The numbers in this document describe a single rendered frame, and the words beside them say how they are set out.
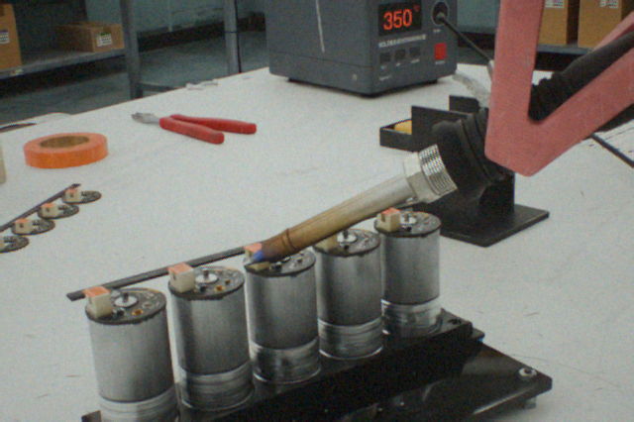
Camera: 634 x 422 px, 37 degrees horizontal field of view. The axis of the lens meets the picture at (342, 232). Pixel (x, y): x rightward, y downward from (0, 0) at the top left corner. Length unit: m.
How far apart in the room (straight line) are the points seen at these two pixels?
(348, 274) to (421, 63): 0.56
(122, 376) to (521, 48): 0.15
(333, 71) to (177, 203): 0.32
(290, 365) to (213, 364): 0.03
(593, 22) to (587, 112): 4.54
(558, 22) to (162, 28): 2.54
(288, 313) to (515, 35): 0.13
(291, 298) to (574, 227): 0.25
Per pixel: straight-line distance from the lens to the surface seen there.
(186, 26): 6.31
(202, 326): 0.31
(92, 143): 0.72
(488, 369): 0.36
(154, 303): 0.30
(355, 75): 0.85
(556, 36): 4.89
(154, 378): 0.30
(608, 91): 0.26
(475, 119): 0.27
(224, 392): 0.32
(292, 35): 0.91
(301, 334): 0.33
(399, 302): 0.36
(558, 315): 0.43
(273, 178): 0.63
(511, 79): 0.26
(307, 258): 0.33
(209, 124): 0.77
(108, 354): 0.30
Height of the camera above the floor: 0.93
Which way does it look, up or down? 20 degrees down
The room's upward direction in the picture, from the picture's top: 2 degrees counter-clockwise
